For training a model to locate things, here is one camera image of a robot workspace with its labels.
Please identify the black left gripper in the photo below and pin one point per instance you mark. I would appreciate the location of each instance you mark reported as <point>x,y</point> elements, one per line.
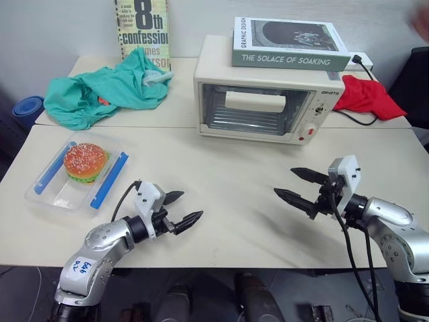
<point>162,223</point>

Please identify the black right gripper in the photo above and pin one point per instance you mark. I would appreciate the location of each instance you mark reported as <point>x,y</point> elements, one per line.
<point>326,201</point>

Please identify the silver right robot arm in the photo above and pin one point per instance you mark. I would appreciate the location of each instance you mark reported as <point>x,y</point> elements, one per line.
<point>395,218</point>

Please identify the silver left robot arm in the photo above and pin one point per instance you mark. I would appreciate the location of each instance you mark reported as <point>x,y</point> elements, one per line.
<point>100,241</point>

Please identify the glass oven door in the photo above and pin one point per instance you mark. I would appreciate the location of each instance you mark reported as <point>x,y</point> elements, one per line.
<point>254,117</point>

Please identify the cream toaster oven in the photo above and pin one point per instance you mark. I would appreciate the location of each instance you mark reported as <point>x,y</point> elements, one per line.
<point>214,57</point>

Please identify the blurred person hand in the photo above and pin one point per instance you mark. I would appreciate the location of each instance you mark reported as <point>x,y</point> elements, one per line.
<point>421,18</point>

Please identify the blue container latch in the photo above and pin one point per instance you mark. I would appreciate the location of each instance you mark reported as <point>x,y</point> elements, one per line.
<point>50,172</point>
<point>109,181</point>

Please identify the red cloth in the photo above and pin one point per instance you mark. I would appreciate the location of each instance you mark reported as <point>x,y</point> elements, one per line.
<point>365,97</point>

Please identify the toy hamburger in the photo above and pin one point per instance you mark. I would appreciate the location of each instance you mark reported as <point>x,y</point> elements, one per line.
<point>83,157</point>

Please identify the clear plastic container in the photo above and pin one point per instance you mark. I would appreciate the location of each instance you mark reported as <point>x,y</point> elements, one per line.
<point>67,201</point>

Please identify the green Solace of Soaking book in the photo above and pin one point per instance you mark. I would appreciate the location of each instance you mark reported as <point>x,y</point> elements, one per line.
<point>285,60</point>

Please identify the pale blue cloth piece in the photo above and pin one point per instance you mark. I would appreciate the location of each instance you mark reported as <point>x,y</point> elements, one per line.
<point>155,78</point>

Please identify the white power strip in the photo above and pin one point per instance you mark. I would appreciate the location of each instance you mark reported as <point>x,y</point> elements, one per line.
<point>366,62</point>

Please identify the teal cloth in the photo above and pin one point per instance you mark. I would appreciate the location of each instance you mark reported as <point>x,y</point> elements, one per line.
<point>110,87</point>

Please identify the black chair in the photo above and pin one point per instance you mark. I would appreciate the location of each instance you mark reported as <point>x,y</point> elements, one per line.
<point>415,100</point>

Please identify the blue rolled mat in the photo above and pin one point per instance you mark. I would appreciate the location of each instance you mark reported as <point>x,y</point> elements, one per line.
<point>27,109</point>

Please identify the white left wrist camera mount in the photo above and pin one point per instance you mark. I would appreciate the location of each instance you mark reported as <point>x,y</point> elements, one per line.
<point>149,198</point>

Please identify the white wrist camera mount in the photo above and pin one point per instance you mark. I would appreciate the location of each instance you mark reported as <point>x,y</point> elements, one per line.
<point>348,174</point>
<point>149,198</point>

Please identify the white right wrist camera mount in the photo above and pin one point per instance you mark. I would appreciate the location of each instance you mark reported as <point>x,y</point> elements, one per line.
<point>348,174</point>

